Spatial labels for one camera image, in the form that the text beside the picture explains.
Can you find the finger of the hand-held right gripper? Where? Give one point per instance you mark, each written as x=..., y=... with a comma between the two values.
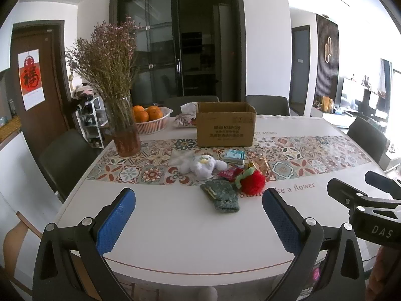
x=383, y=182
x=344, y=192

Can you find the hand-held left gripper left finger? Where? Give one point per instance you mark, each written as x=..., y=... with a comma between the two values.
x=116, y=222

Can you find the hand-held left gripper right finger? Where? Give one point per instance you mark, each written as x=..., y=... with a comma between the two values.
x=282, y=222

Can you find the red plush flower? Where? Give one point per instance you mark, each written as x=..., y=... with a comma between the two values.
x=252, y=183

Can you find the green knitted glove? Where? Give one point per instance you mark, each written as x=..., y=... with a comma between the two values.
x=221, y=194

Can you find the white plush toy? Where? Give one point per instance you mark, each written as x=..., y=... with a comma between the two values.
x=202, y=166

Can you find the brown cardboard box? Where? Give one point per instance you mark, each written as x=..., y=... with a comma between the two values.
x=225, y=128

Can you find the grey dining chair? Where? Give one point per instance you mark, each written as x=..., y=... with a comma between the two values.
x=269, y=103
x=188, y=102
x=65, y=160
x=366, y=138

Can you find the gold packet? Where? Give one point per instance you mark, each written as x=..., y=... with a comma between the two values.
x=260, y=166

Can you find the red snack packet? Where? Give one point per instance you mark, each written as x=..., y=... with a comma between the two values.
x=229, y=174

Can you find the white patterned tablecloth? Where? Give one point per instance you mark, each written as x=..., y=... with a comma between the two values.
x=188, y=241

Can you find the white low cabinet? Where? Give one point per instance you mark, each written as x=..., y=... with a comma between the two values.
x=329, y=117

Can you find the blue and white tissue pack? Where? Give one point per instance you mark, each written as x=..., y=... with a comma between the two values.
x=234, y=157

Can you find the orange box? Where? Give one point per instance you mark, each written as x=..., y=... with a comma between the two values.
x=327, y=104

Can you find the glass vase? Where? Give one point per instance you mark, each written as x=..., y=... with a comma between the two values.
x=125, y=131

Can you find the white basket of oranges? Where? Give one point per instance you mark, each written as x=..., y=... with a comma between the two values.
x=153, y=127

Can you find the white shoe rack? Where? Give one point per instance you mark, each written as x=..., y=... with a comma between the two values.
x=91, y=122

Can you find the orange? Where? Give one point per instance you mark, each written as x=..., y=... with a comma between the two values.
x=137, y=109
x=141, y=116
x=155, y=113

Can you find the floral tissue box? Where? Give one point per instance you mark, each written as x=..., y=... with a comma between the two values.
x=184, y=119

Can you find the grey door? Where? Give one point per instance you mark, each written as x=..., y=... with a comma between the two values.
x=300, y=75

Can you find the pile of clothes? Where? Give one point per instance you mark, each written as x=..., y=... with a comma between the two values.
x=83, y=91

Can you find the brown wooden door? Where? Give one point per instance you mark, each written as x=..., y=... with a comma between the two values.
x=53, y=84

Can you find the dried flower bouquet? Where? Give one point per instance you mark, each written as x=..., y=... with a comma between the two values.
x=106, y=62

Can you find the dark framed glass sliding door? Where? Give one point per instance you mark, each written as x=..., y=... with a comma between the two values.
x=163, y=37

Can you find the dark slatted wall panel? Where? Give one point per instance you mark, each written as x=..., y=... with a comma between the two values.
x=319, y=78

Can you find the gold wall ornament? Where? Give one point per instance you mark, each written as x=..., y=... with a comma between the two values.
x=328, y=50

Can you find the red and white wall hanging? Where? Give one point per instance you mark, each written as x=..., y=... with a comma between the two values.
x=31, y=80

